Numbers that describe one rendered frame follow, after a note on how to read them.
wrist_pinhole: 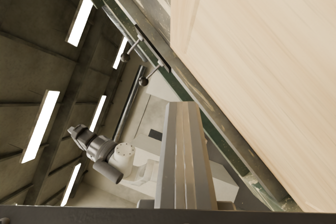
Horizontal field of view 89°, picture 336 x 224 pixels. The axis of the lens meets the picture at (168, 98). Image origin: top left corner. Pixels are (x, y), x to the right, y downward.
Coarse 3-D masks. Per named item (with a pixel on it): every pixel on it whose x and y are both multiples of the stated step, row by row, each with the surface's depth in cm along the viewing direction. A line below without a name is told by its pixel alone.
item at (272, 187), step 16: (128, 0) 60; (128, 16) 63; (144, 16) 60; (144, 32) 59; (160, 48) 58; (176, 64) 57; (192, 80) 57; (192, 96) 58; (208, 96) 56; (208, 112) 55; (224, 128) 55; (240, 144) 54; (256, 160) 53; (256, 176) 54; (272, 176) 53; (272, 192) 52
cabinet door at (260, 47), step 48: (192, 0) 25; (240, 0) 18; (288, 0) 14; (192, 48) 38; (240, 48) 23; (288, 48) 17; (240, 96) 33; (288, 96) 21; (288, 144) 29; (288, 192) 45
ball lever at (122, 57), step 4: (140, 36) 60; (140, 40) 62; (136, 44) 63; (132, 48) 63; (124, 52) 65; (128, 52) 64; (120, 56) 64; (124, 56) 64; (128, 56) 65; (124, 60) 65; (128, 60) 66
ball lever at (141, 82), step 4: (160, 60) 59; (160, 64) 59; (156, 68) 61; (152, 72) 62; (144, 76) 64; (148, 76) 63; (140, 80) 63; (144, 80) 63; (140, 84) 64; (144, 84) 63
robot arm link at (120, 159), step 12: (108, 144) 57; (120, 144) 56; (96, 156) 56; (108, 156) 56; (120, 156) 52; (132, 156) 54; (96, 168) 53; (108, 168) 52; (120, 168) 54; (120, 180) 53
